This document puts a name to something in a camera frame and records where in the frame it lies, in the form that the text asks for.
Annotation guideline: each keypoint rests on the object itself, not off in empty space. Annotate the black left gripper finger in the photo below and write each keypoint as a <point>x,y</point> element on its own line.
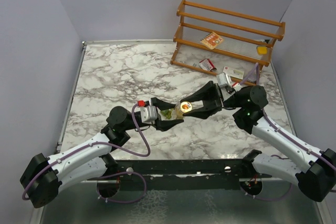
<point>162,105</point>
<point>165,125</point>

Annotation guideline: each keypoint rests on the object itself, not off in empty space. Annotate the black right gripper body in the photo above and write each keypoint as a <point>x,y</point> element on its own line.
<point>218,98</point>

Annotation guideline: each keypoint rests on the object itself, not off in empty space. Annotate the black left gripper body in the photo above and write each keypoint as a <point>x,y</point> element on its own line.
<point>151,103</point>

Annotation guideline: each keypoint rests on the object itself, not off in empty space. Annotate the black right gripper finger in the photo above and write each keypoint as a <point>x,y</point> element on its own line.
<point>203,112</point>
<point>203,94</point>

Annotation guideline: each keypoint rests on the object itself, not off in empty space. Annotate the green pill organizer box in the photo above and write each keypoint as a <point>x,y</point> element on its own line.
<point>168,114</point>

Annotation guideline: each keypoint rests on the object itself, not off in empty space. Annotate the clear pill bottle gold lid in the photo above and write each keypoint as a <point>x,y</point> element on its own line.
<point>181,108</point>

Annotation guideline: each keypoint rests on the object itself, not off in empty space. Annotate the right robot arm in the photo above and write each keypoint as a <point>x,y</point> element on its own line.
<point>307,167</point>

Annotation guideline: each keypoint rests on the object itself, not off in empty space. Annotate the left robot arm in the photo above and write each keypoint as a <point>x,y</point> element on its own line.
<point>45,177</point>

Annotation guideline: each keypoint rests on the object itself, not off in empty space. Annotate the red white medicine packet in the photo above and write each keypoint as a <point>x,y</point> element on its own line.
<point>207,65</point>

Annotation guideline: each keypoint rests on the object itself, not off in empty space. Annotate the white green medicine box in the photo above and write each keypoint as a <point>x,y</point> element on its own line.
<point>235,73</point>

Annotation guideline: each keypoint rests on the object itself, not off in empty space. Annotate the grey round container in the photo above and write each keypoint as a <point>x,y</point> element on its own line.
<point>252,77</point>

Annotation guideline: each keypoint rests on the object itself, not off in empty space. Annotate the orange snack packet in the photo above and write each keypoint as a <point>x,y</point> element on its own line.
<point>212,40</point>

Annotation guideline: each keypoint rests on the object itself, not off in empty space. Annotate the wooden shelf rack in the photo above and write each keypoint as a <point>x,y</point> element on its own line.
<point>242,33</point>

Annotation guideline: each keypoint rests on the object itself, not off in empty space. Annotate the yellow lid container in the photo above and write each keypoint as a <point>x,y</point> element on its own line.
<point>262,50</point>

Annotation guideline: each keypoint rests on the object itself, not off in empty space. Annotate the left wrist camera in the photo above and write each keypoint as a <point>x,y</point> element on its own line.
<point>148,111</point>

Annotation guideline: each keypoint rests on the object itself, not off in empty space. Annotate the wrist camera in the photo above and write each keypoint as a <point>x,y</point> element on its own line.
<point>225,82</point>
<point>148,111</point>

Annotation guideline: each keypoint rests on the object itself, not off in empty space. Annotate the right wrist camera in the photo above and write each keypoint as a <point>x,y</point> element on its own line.
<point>225,82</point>

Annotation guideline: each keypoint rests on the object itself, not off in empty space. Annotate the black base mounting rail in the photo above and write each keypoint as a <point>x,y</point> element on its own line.
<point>190,174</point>

